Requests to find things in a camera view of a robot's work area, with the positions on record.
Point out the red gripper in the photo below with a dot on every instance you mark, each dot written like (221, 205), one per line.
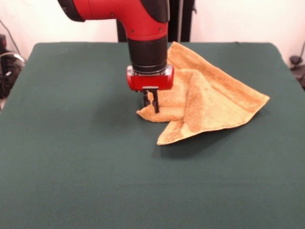
(150, 82)

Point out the tan terry towel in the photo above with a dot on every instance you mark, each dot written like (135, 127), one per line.
(214, 102)

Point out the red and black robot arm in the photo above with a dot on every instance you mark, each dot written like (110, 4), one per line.
(143, 28)

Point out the dark green table cloth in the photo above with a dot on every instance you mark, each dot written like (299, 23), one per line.
(71, 155)

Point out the black floor device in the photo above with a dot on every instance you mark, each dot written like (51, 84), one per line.
(295, 59)

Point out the small black box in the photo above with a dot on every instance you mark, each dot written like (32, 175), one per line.
(2, 43)

